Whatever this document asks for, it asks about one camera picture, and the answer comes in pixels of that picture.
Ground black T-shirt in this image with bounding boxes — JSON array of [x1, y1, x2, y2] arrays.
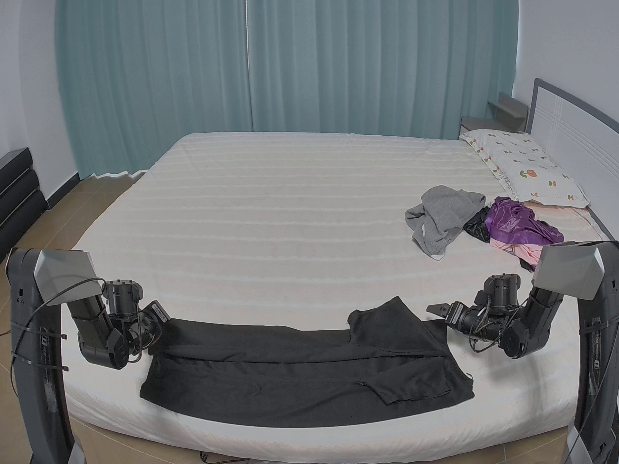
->
[[139, 296, 476, 429]]

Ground grey bedside table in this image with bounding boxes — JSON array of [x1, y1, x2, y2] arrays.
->
[[459, 91, 529, 136]]

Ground black shiny garment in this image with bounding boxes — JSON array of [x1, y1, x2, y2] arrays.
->
[[463, 207, 494, 244]]

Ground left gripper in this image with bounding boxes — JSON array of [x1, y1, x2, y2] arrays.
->
[[138, 300, 173, 354]]

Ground purple satin garment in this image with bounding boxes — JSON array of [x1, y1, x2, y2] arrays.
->
[[485, 197, 565, 246]]

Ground white printed pillow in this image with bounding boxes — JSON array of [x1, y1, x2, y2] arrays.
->
[[459, 130, 592, 209]]

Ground bed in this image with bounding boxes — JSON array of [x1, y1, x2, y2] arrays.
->
[[60, 78, 619, 455]]

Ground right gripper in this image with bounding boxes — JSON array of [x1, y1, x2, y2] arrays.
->
[[447, 302, 480, 338]]

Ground black chest of drawers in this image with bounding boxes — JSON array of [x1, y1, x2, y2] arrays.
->
[[0, 148, 46, 233]]

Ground grey garment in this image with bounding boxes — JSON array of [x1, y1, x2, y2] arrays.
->
[[405, 185, 486, 261]]

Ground blue-green curtain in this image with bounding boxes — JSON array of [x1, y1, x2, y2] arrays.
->
[[247, 0, 519, 139], [54, 0, 254, 180]]

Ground pink garment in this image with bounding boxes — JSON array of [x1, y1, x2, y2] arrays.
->
[[489, 239, 545, 267]]

